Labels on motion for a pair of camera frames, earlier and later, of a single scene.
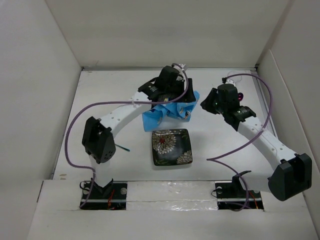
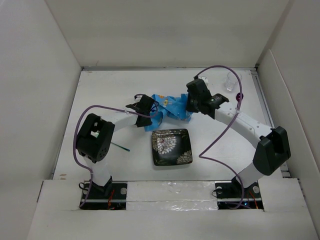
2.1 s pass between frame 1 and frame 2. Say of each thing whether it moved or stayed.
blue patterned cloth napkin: stayed
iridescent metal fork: stayed
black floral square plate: stayed
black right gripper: moved
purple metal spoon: stayed
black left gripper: moved
